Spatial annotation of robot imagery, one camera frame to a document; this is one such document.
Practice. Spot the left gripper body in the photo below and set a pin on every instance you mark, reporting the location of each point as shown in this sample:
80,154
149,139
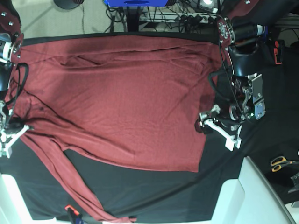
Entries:
227,127

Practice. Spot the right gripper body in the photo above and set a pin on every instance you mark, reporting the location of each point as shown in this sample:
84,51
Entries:
11,129

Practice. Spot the red long-sleeve T-shirt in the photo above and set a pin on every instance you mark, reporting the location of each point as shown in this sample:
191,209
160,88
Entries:
128,101

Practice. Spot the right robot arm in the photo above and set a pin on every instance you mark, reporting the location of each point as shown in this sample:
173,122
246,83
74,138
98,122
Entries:
11,40

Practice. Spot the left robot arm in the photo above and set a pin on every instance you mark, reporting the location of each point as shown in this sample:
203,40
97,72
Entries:
245,46

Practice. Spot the black and orange clamp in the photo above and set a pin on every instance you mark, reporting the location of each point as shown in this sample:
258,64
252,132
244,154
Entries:
278,51

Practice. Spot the black table cloth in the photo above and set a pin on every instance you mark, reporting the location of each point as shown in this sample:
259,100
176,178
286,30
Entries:
174,196

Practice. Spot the black crumpled object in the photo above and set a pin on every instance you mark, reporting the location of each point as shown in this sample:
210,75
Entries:
295,181

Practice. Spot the blue clamp with orange tip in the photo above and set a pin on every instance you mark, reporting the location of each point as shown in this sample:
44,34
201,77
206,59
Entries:
74,216

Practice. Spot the white power strip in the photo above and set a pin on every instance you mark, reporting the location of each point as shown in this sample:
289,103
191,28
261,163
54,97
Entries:
173,17

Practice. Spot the black round stand base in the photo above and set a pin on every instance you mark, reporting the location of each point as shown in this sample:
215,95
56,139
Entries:
68,4

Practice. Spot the blue box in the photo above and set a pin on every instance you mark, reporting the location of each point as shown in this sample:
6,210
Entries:
136,3

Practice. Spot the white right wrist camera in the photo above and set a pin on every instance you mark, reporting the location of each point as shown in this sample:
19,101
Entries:
5,151

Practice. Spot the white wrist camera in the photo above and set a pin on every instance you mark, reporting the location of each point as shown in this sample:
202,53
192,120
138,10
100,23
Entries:
231,143
5,151

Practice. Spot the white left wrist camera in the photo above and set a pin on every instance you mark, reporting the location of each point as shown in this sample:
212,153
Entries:
231,143

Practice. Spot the yellow-handled scissors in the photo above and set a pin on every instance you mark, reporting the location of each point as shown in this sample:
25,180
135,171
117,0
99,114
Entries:
280,162

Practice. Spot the white table frame left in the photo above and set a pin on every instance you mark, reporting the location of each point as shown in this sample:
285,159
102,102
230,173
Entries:
13,209

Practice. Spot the white table frame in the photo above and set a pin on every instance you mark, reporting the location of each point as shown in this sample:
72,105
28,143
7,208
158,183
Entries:
250,199
13,209

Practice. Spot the white table frame right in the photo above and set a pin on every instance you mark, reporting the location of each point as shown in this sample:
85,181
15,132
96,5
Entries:
250,199

